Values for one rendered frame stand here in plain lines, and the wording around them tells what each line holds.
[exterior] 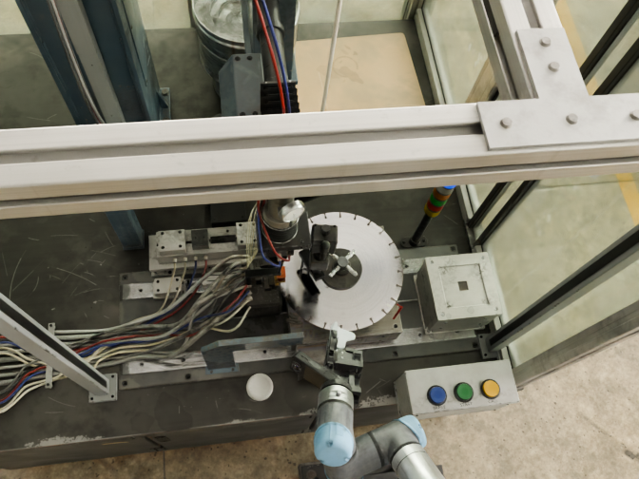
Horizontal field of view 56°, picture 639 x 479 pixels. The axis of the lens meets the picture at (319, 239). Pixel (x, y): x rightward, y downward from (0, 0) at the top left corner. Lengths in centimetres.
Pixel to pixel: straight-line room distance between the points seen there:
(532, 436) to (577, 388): 29
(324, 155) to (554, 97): 18
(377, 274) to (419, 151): 116
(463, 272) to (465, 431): 99
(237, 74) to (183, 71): 103
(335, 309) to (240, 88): 66
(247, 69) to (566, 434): 202
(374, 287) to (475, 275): 30
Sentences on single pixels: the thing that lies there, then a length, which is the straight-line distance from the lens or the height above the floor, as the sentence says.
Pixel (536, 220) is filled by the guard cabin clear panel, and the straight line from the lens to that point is 155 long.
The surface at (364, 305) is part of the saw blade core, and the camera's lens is 154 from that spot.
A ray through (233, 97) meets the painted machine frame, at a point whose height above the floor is 152.
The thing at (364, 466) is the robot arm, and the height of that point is 111.
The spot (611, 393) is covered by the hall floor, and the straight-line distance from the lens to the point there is 281.
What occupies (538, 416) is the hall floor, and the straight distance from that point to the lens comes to 265.
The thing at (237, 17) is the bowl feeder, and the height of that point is 104.
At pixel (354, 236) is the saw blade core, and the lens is 161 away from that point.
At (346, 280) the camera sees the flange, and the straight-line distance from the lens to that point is 154.
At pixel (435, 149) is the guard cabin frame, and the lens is 43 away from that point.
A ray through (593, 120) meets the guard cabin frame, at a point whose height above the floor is 205.
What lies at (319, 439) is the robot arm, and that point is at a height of 119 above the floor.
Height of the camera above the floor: 240
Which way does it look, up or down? 66 degrees down
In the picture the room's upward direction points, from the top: 12 degrees clockwise
